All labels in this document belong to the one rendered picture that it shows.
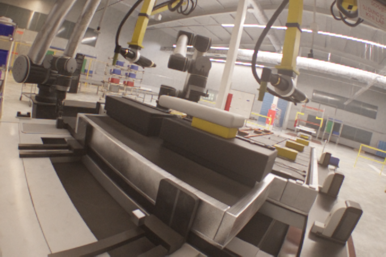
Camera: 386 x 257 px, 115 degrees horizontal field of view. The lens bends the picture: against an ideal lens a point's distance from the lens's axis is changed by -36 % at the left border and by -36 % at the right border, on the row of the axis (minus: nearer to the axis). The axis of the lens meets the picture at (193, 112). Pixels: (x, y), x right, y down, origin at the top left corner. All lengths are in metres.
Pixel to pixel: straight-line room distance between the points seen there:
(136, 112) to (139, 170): 0.36
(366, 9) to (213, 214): 1.16
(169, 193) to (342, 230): 0.56
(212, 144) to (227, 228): 0.29
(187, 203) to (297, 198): 0.46
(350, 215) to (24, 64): 1.81
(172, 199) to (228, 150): 0.23
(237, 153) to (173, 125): 0.27
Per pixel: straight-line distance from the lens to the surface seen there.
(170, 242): 0.48
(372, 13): 1.23
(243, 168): 0.59
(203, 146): 0.64
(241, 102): 9.38
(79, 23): 1.57
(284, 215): 0.92
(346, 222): 0.71
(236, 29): 6.94
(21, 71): 1.50
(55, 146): 0.96
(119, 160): 0.68
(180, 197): 0.46
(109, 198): 0.77
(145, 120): 0.84
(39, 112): 1.69
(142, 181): 0.59
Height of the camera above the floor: 1.21
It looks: 5 degrees down
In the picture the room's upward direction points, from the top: 14 degrees clockwise
